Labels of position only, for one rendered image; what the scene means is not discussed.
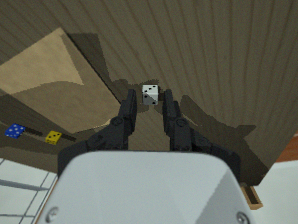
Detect blue die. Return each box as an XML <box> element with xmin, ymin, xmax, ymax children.
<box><xmin>5</xmin><ymin>123</ymin><xmax>26</xmax><ymax>139</ymax></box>

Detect tan mat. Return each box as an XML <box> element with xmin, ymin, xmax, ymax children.
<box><xmin>0</xmin><ymin>27</ymin><xmax>121</xmax><ymax>134</ymax></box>

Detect yellow die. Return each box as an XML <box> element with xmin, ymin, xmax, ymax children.
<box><xmin>45</xmin><ymin>130</ymin><xmax>62</xmax><ymax>144</ymax></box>

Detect white die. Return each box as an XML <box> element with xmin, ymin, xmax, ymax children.
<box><xmin>142</xmin><ymin>85</ymin><xmax>158</xmax><ymax>105</ymax></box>

